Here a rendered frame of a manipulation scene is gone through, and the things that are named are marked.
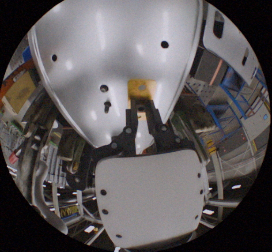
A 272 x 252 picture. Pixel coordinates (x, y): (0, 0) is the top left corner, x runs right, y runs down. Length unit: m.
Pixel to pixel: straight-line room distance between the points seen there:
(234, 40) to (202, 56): 0.08
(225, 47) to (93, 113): 0.25
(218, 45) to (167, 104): 0.13
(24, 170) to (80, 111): 0.16
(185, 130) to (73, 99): 0.21
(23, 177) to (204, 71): 0.36
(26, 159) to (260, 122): 8.00
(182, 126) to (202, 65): 0.13
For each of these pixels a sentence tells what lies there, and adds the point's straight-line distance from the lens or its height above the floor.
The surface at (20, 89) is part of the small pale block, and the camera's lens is 0.15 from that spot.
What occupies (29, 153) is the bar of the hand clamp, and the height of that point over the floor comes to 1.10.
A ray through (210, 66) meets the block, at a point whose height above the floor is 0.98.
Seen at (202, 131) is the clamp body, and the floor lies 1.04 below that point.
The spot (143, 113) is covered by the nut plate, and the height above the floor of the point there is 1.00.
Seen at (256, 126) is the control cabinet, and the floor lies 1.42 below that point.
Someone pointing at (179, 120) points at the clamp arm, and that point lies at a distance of 0.20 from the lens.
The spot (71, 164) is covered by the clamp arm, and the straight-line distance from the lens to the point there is 0.31.
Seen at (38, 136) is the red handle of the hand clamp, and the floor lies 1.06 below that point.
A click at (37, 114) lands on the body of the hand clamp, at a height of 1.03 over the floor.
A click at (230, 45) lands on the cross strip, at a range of 0.19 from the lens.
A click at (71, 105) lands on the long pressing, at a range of 0.16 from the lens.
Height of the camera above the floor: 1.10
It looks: 38 degrees down
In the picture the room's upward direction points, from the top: 174 degrees clockwise
